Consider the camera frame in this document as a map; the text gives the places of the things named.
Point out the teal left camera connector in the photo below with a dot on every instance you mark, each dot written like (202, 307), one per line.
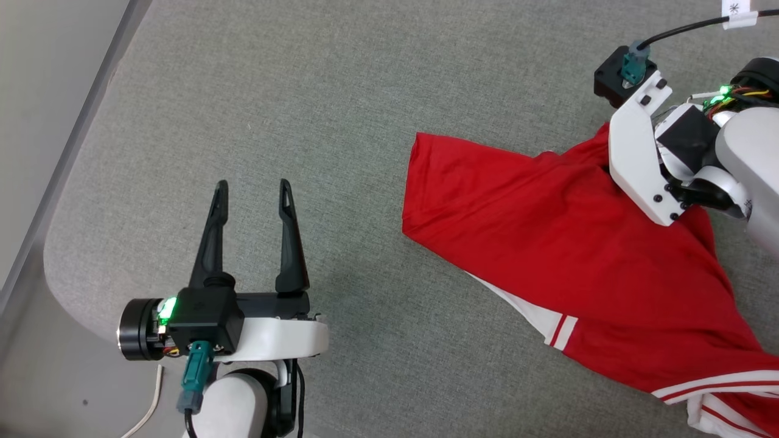
(196, 377)

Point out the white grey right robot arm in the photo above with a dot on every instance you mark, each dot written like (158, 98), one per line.
(754, 152)

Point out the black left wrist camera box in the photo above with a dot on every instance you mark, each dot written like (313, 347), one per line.
(204, 316)

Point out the grey baseboard strip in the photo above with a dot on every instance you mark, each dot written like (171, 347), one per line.
(79, 121)

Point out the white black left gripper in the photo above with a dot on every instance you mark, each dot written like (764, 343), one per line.
(280, 337)

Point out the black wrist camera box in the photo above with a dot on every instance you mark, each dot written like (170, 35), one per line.
(204, 316)
(608, 79)

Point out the teal right camera connector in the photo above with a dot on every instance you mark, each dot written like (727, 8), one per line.
(636, 61)

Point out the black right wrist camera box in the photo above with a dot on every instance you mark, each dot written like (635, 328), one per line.
(608, 79)

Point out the red white basketball jersey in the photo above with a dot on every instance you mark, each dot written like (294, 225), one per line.
(578, 255)

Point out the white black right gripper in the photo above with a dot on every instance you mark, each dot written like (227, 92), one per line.
(633, 152)

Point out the teal camera connector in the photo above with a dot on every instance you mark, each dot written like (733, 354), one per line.
(196, 377)
(636, 61)

